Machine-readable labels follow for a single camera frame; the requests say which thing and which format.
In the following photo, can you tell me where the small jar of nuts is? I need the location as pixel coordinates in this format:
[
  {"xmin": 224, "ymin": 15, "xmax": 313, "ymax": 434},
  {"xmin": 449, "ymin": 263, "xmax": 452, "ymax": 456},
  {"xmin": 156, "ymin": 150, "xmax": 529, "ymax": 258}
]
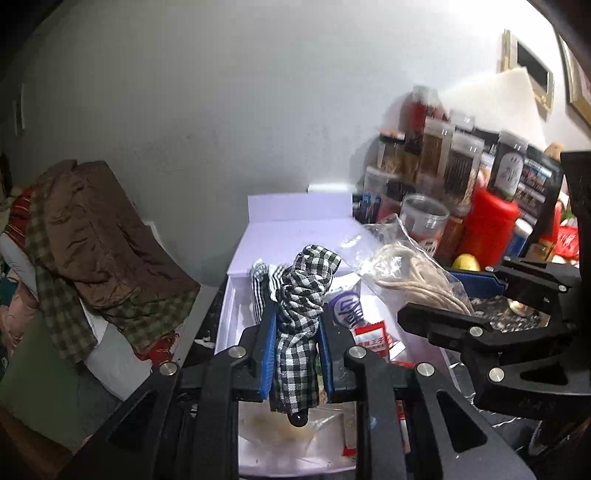
[{"xmin": 378, "ymin": 133, "xmax": 409, "ymax": 174}]

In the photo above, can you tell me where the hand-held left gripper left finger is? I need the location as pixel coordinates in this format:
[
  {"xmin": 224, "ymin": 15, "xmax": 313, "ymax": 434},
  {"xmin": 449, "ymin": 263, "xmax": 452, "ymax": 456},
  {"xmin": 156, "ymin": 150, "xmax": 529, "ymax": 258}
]
[{"xmin": 58, "ymin": 307, "xmax": 280, "ymax": 480}]

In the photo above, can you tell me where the red striped cloth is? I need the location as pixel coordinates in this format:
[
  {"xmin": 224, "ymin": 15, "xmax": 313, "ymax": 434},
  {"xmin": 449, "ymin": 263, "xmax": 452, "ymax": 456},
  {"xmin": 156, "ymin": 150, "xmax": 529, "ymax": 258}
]
[{"xmin": 9, "ymin": 185, "xmax": 43, "ymax": 234}]

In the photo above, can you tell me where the blue tablet tube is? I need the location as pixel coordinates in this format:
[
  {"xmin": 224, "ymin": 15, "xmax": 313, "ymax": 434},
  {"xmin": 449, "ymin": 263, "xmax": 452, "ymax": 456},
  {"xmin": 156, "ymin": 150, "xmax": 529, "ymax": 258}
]
[{"xmin": 510, "ymin": 218, "xmax": 536, "ymax": 259}]

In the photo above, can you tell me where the gold picture frame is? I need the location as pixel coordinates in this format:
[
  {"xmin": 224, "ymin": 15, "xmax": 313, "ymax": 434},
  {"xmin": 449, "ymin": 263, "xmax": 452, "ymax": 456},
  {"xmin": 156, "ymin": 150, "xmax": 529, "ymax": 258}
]
[{"xmin": 556, "ymin": 28, "xmax": 591, "ymax": 127}]

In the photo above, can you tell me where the wide jar orange label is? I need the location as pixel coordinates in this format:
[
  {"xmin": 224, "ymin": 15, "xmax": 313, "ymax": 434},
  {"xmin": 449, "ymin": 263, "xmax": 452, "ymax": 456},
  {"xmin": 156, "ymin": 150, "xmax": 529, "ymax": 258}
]
[{"xmin": 399, "ymin": 194, "xmax": 451, "ymax": 252}]

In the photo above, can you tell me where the jar of red contents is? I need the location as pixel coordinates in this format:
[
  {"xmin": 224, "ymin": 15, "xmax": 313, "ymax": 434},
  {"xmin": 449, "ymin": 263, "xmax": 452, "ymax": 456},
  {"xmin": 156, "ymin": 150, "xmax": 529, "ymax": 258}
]
[{"xmin": 406, "ymin": 85, "xmax": 441, "ymax": 139}]

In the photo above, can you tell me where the white foam sheet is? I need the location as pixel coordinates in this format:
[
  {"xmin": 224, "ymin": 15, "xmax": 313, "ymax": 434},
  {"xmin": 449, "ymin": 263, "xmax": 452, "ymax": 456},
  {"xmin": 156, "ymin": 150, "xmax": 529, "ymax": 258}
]
[{"xmin": 441, "ymin": 66, "xmax": 548, "ymax": 148}]

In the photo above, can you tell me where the red plastic container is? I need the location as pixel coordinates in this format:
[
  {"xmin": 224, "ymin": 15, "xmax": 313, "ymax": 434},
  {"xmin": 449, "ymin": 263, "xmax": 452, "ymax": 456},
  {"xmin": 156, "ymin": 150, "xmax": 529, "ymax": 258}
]
[{"xmin": 462, "ymin": 186, "xmax": 520, "ymax": 268}]

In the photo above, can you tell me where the pile of brown plaid clothes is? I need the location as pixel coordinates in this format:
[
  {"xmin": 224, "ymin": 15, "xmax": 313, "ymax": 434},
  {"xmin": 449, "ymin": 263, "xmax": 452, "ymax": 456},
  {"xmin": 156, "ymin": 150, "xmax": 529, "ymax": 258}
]
[{"xmin": 23, "ymin": 189, "xmax": 199, "ymax": 365}]

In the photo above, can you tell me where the clear bag of white cord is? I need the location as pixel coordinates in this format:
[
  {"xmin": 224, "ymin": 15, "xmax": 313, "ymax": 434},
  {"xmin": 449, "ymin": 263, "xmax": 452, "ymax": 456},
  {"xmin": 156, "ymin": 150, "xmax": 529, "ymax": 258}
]
[{"xmin": 335, "ymin": 213, "xmax": 476, "ymax": 317}]

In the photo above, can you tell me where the red snack packet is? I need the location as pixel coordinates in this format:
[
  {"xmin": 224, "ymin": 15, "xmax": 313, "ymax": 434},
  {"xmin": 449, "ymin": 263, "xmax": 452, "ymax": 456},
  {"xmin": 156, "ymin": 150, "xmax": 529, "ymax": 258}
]
[{"xmin": 556, "ymin": 224, "xmax": 580, "ymax": 259}]

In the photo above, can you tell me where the white wall panel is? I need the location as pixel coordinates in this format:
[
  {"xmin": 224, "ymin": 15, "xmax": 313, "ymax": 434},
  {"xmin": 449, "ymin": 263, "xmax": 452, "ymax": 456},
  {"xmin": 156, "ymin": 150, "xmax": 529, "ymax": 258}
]
[{"xmin": 501, "ymin": 28, "xmax": 555, "ymax": 114}]

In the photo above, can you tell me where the black stand-up pouch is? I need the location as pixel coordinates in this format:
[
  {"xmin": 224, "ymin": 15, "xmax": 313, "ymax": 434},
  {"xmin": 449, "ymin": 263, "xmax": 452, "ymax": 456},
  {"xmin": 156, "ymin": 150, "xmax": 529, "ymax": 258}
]
[{"xmin": 515, "ymin": 148, "xmax": 566, "ymax": 259}]

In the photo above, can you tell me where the jar of brown contents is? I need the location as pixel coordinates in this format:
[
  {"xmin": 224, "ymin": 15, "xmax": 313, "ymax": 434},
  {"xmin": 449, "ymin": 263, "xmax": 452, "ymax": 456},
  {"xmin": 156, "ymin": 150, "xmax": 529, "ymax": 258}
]
[{"xmin": 434, "ymin": 215, "xmax": 465, "ymax": 264}]

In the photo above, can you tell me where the brown label tall jar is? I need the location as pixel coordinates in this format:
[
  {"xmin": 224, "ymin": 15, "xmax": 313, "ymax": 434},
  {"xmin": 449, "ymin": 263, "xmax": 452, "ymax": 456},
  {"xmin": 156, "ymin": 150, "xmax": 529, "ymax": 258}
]
[{"xmin": 418, "ymin": 117, "xmax": 455, "ymax": 181}]

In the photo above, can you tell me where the tall jar of seeds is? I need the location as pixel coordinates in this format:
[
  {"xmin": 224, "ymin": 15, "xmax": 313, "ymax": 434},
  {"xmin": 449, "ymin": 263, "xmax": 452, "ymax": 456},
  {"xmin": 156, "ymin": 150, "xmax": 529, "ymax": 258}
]
[{"xmin": 445, "ymin": 131, "xmax": 485, "ymax": 204}]

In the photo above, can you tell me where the clear container of pens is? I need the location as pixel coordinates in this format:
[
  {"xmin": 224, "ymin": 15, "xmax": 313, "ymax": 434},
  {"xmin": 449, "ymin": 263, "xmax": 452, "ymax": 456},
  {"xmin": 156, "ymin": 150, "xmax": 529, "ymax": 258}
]
[{"xmin": 362, "ymin": 166, "xmax": 402, "ymax": 222}]

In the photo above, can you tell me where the black white checked cloth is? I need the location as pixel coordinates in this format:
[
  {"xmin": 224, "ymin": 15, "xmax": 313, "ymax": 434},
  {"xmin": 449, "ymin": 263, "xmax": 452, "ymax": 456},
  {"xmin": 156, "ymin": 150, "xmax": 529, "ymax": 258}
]
[{"xmin": 249, "ymin": 244, "xmax": 342, "ymax": 428}]

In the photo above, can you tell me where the pink cloth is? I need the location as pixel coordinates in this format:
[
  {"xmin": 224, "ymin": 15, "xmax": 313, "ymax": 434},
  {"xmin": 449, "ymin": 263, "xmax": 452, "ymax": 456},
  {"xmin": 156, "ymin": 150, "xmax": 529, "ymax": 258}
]
[{"xmin": 0, "ymin": 286, "xmax": 38, "ymax": 354}]

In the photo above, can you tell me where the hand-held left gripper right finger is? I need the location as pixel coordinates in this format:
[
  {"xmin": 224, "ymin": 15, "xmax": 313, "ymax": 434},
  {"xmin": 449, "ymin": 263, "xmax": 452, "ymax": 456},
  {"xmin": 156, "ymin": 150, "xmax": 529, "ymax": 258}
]
[{"xmin": 318, "ymin": 314, "xmax": 536, "ymax": 480}]

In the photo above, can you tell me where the yellow green fruit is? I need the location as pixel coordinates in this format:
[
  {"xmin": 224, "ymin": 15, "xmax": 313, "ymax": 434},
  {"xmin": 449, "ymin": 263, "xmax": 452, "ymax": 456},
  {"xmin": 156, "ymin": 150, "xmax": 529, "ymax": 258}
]
[{"xmin": 451, "ymin": 253, "xmax": 481, "ymax": 272}]

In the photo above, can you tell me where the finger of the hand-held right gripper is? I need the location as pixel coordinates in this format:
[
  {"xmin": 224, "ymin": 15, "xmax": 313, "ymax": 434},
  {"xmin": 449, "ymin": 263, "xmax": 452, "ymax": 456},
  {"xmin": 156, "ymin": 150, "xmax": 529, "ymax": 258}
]
[
  {"xmin": 450, "ymin": 256, "xmax": 583, "ymax": 311},
  {"xmin": 397, "ymin": 302, "xmax": 591, "ymax": 411}
]

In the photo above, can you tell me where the red white long sachet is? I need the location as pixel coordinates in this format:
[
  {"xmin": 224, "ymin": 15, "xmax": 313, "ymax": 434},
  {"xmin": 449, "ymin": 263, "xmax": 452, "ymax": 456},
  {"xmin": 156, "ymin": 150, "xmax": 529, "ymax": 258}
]
[{"xmin": 348, "ymin": 320, "xmax": 400, "ymax": 363}]

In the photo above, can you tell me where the white cardboard box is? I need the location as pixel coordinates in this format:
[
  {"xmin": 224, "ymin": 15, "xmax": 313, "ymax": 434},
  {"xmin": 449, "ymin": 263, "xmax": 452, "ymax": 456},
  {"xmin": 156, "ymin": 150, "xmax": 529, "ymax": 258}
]
[{"xmin": 215, "ymin": 193, "xmax": 462, "ymax": 478}]

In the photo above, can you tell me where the clear zip bag of snacks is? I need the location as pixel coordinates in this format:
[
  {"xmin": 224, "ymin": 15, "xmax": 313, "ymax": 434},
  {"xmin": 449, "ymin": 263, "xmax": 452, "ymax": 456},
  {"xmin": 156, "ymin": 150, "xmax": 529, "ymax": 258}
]
[{"xmin": 238, "ymin": 401, "xmax": 356, "ymax": 476}]

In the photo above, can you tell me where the purple white pouch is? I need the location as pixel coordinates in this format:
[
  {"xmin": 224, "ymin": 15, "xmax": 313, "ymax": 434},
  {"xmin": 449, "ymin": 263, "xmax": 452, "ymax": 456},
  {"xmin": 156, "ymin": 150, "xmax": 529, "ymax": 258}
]
[{"xmin": 325, "ymin": 281, "xmax": 370, "ymax": 330}]

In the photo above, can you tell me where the dark label clear jar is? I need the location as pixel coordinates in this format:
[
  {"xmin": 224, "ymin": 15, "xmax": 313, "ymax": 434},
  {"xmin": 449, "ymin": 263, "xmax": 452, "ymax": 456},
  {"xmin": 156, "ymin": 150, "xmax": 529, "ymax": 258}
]
[{"xmin": 488, "ymin": 130, "xmax": 529, "ymax": 201}]

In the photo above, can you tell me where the white cloth red print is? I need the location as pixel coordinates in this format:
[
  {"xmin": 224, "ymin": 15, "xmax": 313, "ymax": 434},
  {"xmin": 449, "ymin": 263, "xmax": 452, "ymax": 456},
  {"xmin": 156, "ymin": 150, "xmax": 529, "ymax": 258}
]
[{"xmin": 88, "ymin": 318, "xmax": 185, "ymax": 402}]

